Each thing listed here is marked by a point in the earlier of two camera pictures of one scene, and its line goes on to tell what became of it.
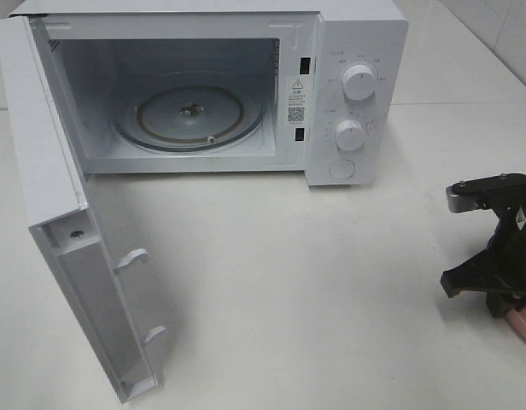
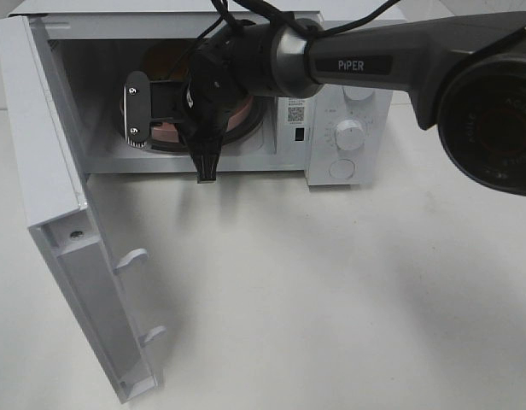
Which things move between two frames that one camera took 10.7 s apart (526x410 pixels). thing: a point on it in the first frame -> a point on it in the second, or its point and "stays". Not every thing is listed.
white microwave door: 61,215 stays
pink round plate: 524,322 -> 172,131
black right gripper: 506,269 -> 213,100
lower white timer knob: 350,135 stays
